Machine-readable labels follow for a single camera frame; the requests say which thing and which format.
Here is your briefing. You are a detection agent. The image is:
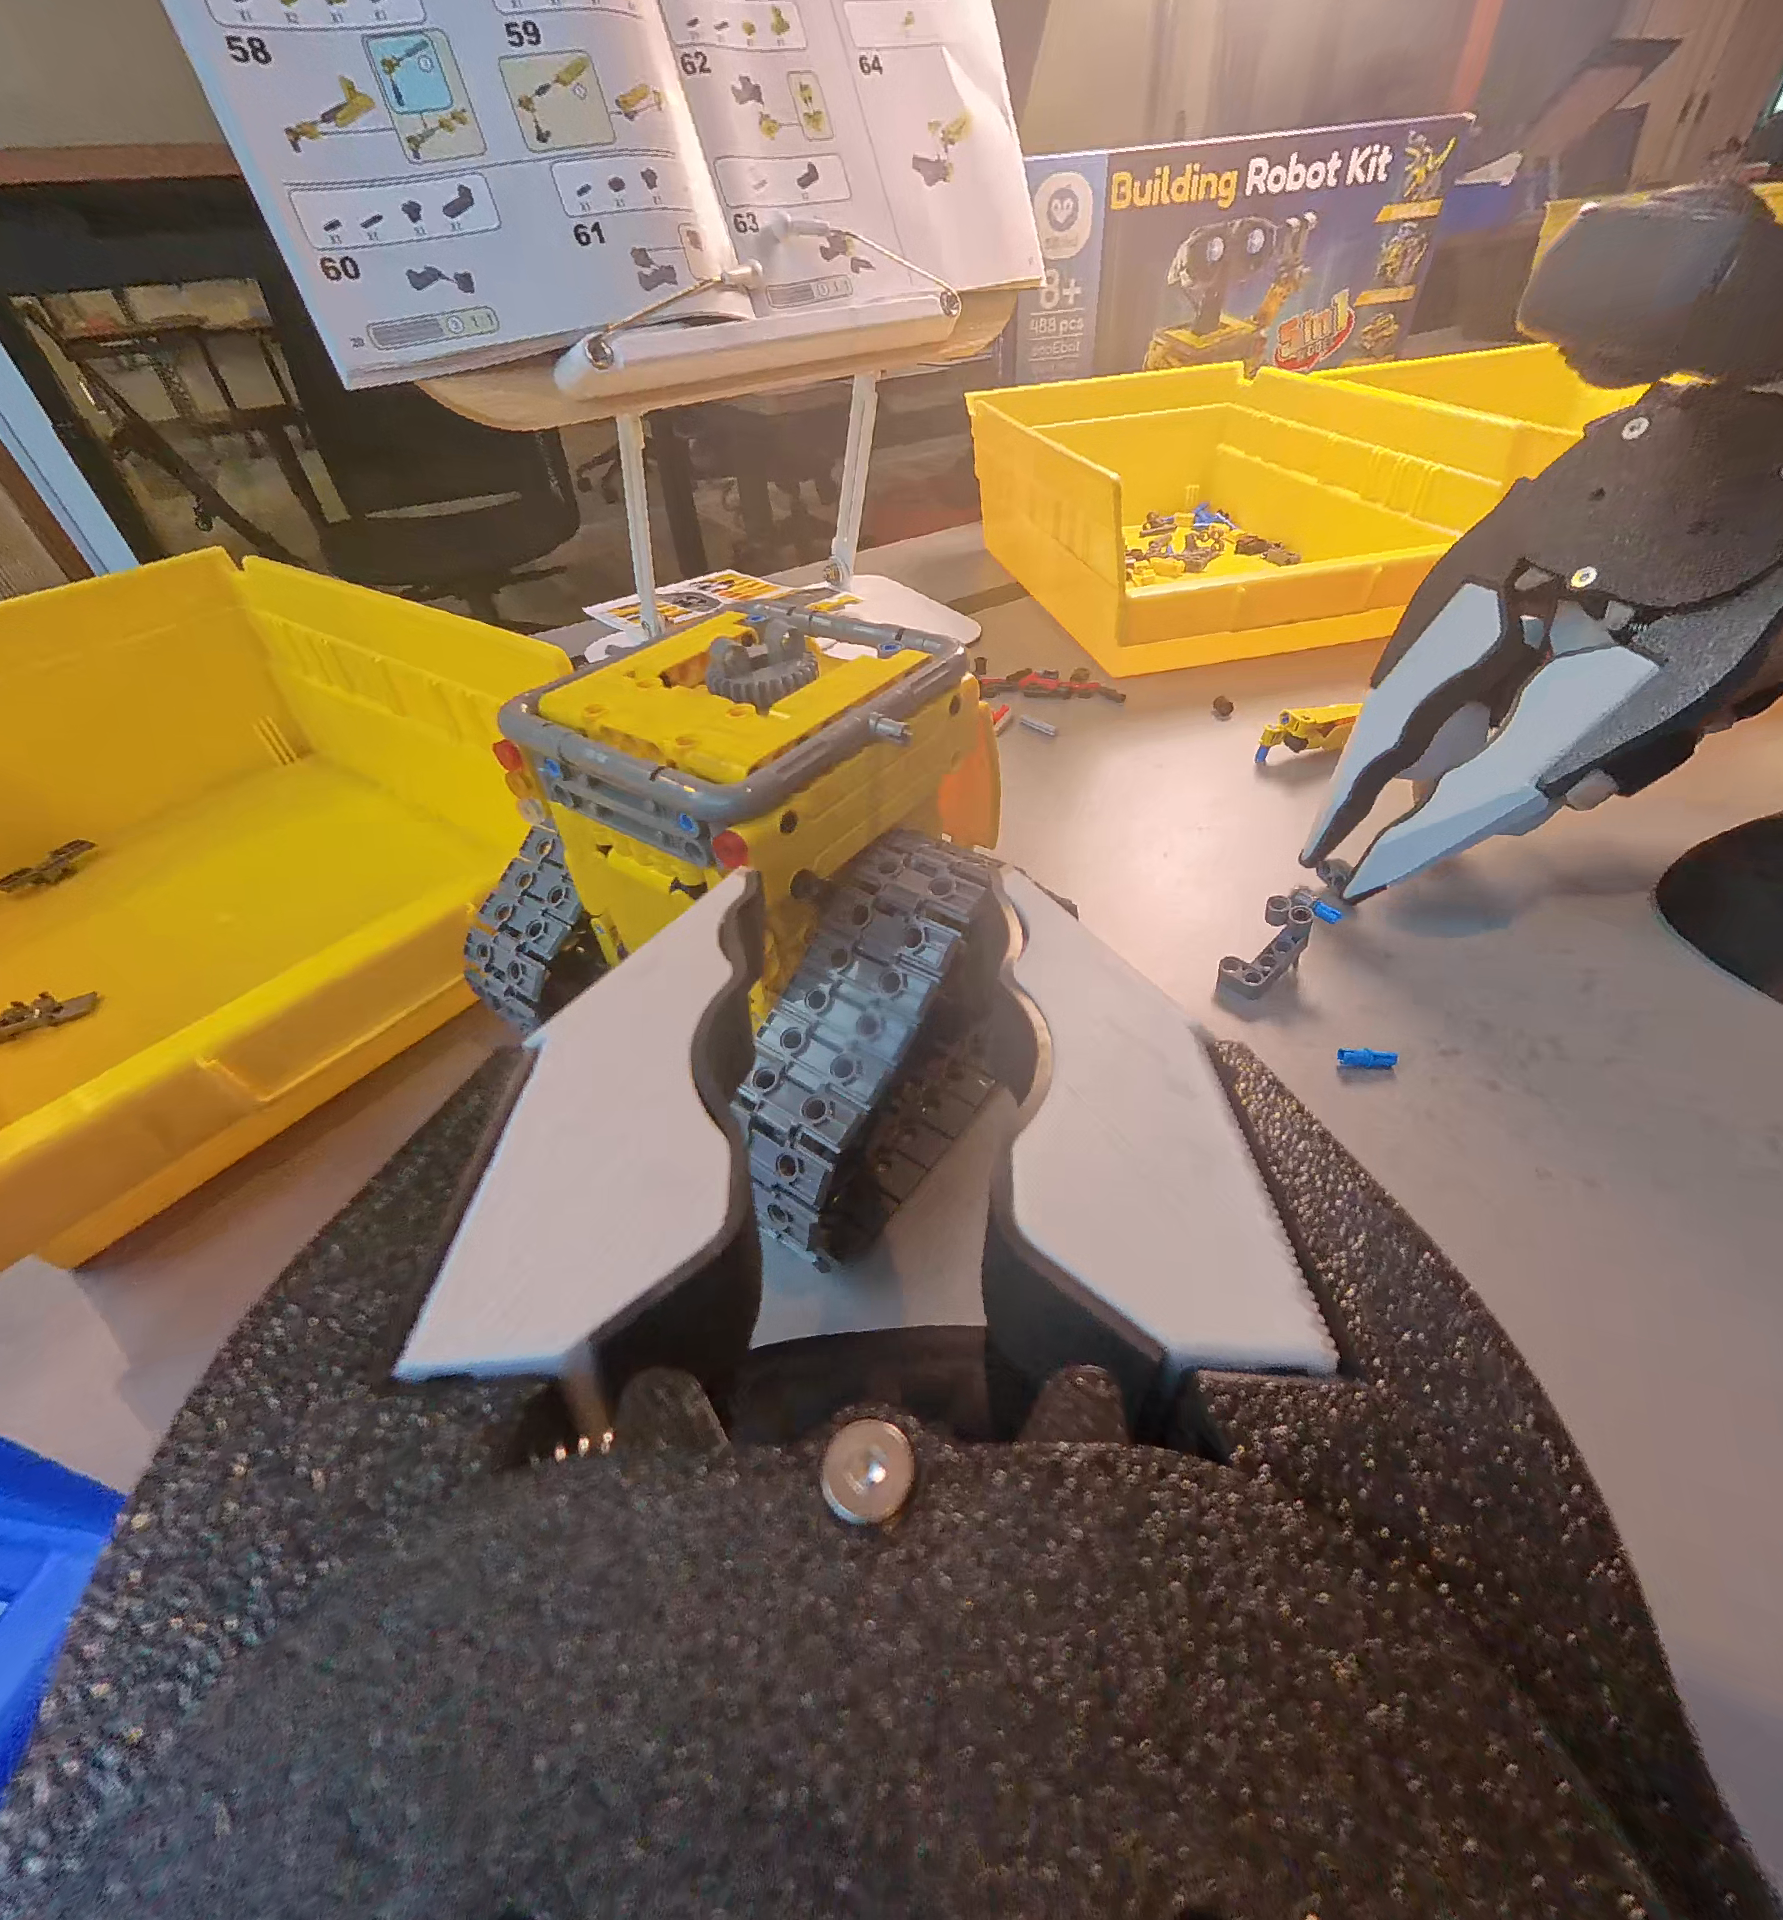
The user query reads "black dimpled cushion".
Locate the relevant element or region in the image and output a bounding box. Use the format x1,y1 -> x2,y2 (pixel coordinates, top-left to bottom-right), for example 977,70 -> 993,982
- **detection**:
1656,795 -> 1783,1042

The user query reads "blue printed cardboard box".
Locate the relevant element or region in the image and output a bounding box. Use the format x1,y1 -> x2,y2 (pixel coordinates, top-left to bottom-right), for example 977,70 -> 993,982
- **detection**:
1019,114 -> 1478,376

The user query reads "pile of small building pieces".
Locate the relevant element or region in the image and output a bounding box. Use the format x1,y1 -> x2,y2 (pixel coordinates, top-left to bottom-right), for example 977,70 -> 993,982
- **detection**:
976,660 -> 1132,736

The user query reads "black office chair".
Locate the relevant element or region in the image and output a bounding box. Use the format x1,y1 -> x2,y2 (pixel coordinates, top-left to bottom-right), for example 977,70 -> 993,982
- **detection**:
112,287 -> 577,631

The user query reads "yellow toy tracked robot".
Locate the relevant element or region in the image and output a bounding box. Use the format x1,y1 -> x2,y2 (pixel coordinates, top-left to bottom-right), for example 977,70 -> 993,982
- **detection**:
465,591 -> 1071,1261

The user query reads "grey bent beam piece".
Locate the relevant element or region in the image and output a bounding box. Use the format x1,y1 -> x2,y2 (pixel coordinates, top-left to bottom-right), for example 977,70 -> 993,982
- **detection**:
1214,901 -> 1320,1013

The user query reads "small yellow block assembly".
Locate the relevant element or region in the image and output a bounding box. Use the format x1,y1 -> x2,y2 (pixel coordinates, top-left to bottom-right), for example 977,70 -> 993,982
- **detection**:
1258,702 -> 1366,767

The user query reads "grey desk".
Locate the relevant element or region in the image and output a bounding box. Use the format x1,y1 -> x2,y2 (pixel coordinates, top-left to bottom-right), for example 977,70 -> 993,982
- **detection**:
0,511 -> 1783,1920

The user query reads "instruction booklet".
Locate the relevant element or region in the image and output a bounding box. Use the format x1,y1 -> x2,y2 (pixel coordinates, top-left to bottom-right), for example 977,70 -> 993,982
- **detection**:
165,0 -> 1043,391

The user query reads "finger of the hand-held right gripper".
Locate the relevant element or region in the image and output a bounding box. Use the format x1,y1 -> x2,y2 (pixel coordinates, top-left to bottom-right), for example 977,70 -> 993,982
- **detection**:
1301,578 -> 1513,872
1336,640 -> 1677,901

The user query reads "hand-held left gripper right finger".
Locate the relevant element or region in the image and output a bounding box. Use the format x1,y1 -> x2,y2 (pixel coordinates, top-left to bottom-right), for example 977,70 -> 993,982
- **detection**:
980,866 -> 1343,1443

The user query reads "printed sticker sheet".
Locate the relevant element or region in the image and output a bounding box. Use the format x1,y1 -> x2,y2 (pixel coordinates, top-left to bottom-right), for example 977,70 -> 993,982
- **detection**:
585,569 -> 788,637

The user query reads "wide yellow bin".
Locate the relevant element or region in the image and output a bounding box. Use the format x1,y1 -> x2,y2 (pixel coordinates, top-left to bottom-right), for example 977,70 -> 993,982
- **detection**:
0,547 -> 567,1285

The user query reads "white book stand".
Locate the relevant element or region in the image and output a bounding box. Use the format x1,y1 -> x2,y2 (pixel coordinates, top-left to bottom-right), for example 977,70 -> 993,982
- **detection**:
427,224 -> 1019,645

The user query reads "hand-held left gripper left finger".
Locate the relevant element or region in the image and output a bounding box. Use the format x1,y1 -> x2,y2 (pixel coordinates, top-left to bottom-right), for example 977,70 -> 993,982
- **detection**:
393,881 -> 763,1443

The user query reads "large yellow bin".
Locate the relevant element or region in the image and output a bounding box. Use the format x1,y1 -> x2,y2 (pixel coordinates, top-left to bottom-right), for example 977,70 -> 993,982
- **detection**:
968,366 -> 1585,675

